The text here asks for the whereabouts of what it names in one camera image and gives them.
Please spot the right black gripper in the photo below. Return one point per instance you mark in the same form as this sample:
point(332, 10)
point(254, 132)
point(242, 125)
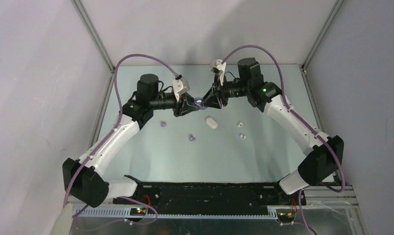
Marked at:
point(212, 98)

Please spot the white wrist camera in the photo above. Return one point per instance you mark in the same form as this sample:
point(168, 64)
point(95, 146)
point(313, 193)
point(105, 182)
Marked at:
point(218, 68)
point(180, 85)

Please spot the aluminium frame post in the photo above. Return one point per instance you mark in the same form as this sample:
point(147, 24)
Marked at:
point(323, 32)
point(90, 28)

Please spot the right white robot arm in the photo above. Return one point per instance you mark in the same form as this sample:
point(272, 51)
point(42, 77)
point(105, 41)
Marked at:
point(323, 153)

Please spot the right circuit board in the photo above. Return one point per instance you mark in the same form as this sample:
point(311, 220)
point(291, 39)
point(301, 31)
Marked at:
point(286, 218)

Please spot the white earbud charging case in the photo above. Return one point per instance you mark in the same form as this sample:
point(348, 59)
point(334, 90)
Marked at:
point(211, 123)

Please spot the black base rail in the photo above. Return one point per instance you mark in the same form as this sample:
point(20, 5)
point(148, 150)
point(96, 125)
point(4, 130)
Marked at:
point(216, 199)

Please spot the purple earbud charging case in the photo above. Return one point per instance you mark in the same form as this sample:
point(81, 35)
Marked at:
point(199, 102)

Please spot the right aluminium frame post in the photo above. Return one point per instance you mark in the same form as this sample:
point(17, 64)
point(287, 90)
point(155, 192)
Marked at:
point(323, 32)

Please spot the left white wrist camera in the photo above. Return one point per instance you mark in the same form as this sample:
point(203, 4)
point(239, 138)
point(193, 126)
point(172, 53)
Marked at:
point(180, 85)

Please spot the left aluminium frame post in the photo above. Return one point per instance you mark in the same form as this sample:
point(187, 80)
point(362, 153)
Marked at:
point(90, 28)

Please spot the circuit board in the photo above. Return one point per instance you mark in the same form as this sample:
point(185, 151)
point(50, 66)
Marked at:
point(138, 211)
point(286, 218)

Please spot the left circuit board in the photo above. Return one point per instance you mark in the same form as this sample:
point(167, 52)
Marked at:
point(138, 211)

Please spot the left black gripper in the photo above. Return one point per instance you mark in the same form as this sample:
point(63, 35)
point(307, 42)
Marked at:
point(184, 105)

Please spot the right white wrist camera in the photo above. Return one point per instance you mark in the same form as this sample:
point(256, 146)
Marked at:
point(218, 68)

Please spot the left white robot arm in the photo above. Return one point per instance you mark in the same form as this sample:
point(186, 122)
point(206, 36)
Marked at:
point(84, 177)

